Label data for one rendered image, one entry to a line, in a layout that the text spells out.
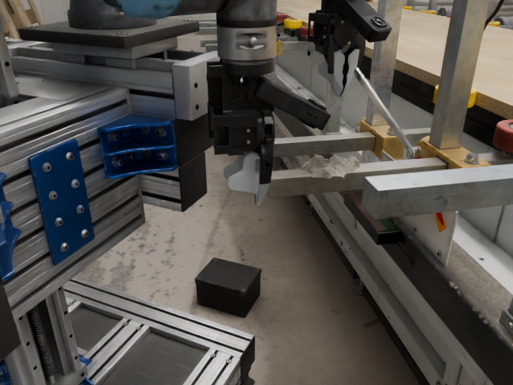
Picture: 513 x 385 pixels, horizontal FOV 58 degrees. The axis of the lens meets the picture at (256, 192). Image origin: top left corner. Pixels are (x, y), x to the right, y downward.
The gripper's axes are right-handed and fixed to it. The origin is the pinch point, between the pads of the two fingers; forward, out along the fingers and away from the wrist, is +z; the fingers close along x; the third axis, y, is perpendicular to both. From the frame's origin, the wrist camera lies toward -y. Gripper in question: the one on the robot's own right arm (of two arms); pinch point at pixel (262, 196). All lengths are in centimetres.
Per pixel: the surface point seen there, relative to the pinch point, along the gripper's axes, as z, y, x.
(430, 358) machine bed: 66, -52, -22
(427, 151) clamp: -3.2, -28.8, -4.5
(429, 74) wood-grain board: -7, -50, -42
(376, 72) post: -11.3, -29.6, -27.9
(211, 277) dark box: 71, 2, -76
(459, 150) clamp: -4.4, -32.2, -1.0
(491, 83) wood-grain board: -7, -57, -29
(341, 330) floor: 83, -40, -54
